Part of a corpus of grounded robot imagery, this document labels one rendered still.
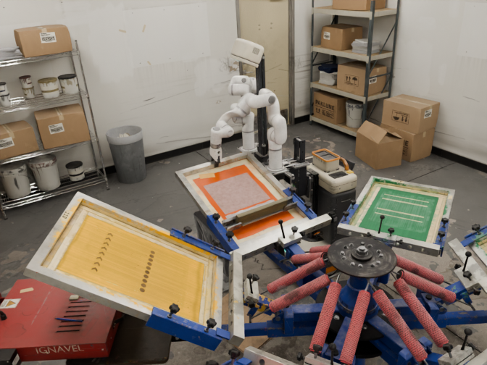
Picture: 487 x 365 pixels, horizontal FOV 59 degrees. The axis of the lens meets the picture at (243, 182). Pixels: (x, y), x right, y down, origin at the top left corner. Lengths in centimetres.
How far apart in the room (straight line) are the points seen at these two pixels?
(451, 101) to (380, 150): 111
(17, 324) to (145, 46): 437
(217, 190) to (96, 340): 128
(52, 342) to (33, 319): 20
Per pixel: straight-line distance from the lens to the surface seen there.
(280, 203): 267
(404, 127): 616
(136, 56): 597
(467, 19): 602
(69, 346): 207
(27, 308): 234
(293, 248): 244
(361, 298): 189
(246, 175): 299
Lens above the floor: 249
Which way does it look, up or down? 27 degrees down
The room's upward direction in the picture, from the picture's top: 3 degrees counter-clockwise
